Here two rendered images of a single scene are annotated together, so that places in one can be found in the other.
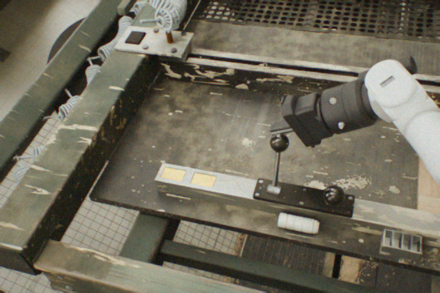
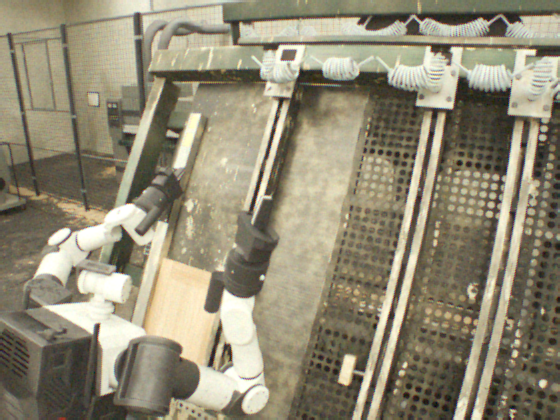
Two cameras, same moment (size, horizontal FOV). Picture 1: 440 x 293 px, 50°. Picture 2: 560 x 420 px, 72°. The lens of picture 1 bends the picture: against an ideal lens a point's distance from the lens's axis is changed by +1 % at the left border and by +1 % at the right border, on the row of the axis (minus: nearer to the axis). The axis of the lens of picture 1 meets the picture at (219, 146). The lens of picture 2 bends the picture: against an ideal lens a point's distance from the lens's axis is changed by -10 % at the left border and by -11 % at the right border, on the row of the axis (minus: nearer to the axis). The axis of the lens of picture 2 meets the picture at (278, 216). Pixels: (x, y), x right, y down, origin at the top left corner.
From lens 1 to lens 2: 1.65 m
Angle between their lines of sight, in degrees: 67
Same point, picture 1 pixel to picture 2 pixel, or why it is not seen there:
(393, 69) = (120, 214)
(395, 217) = (156, 243)
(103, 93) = (235, 58)
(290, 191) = not seen: hidden behind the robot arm
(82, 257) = (155, 96)
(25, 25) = not seen: outside the picture
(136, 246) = (179, 118)
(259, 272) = not seen: hidden behind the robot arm
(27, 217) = (161, 64)
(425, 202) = (169, 263)
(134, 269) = (147, 121)
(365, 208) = (162, 228)
